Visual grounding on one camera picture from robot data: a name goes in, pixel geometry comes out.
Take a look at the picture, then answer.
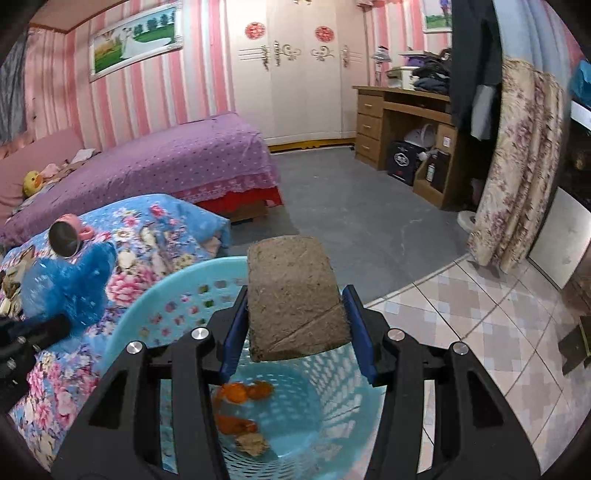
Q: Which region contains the brown paper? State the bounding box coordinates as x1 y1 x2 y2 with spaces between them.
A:
235 433 272 459

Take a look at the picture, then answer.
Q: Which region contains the small orange wrapper piece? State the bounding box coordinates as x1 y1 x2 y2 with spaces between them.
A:
248 381 274 403

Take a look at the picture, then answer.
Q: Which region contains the floral blanket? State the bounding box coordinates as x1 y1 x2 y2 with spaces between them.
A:
0 194 232 472

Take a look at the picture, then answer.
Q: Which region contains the pink covered headboard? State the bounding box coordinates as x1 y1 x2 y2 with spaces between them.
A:
0 127 84 222

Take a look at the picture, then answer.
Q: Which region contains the purple dotted bed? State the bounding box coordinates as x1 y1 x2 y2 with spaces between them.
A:
0 112 283 250

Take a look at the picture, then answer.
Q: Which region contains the pink steel mug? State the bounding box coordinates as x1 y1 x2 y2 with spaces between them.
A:
48 213 95 258

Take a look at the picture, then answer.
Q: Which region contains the dark hanging coat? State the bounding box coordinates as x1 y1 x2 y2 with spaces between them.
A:
450 0 504 139

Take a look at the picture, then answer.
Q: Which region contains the grey hanging cloth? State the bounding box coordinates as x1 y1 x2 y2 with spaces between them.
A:
0 32 31 134

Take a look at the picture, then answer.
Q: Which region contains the pile of dark clothes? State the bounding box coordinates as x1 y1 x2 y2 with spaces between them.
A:
411 48 455 95

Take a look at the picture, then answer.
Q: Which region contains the orange plastic cap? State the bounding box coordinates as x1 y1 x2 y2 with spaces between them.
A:
220 382 248 407

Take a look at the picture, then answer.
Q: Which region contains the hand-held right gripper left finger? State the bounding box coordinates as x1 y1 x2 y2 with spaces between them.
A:
51 285 252 480

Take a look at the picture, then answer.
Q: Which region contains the silver desk lamp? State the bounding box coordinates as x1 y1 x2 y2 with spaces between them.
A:
372 45 392 88

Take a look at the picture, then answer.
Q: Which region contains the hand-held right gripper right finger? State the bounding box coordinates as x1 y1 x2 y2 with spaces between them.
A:
342 285 541 480

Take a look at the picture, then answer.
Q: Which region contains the white wardrobe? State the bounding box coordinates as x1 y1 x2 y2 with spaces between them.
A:
224 0 370 144

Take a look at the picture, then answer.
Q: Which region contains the blue plastic bag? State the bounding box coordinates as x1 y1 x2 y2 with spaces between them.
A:
21 240 118 330

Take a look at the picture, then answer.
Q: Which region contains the small wall poster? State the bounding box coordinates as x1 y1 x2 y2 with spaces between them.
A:
422 0 455 34

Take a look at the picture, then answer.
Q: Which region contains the white round appliance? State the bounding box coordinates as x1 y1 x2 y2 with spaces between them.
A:
403 122 437 151

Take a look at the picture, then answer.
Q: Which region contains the floral curtain with blue top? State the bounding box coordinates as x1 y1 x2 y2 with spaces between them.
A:
466 0 578 273

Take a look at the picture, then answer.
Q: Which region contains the white box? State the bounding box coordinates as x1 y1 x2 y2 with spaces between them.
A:
387 65 419 90

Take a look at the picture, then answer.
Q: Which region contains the orange snack wrapper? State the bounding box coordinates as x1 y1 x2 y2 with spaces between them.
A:
216 414 258 437

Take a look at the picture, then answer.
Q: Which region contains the framed wall picture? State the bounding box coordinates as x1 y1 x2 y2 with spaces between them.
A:
88 0 184 83

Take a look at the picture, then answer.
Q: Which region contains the black cardboard box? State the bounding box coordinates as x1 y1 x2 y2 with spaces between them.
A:
387 141 422 186

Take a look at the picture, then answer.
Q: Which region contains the wooden desk with drawers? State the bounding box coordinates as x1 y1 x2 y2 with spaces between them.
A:
353 85 462 209

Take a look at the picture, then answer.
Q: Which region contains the white panel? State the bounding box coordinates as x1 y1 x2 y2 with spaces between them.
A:
529 187 591 289

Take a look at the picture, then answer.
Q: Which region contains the brown cardboard tube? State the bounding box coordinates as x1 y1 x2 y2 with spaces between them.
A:
246 236 352 363

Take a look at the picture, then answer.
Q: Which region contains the light blue plastic basket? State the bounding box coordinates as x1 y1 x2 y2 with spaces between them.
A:
102 255 393 480

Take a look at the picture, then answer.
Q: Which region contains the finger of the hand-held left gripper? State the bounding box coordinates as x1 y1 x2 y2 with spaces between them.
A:
18 314 73 354

